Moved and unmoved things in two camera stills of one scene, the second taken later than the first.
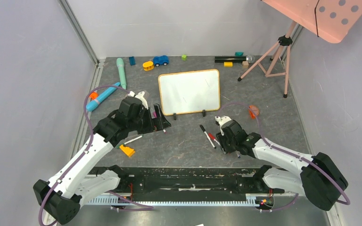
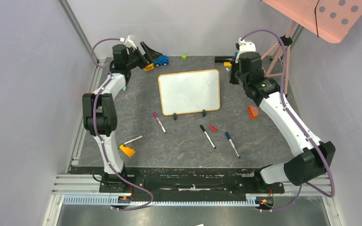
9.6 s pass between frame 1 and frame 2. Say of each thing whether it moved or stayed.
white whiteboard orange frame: stayed
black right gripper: moved
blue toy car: stayed
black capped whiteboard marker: stayed
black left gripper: moved
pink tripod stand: stayed
